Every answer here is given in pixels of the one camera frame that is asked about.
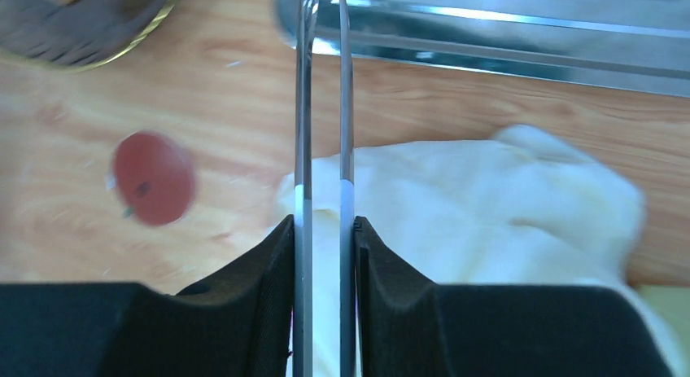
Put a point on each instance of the green mug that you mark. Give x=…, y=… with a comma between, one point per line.
x=672, y=304

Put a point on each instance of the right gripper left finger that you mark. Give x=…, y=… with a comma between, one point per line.
x=234, y=322

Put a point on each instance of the three-tier glass cake stand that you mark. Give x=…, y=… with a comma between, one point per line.
x=81, y=36

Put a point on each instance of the red round coaster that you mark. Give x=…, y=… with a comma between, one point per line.
x=154, y=178

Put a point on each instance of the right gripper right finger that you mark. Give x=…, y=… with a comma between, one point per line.
x=411, y=326

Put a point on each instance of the metal tongs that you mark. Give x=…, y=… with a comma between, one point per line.
x=302, y=342

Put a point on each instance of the metal baking tray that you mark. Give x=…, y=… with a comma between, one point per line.
x=640, y=45

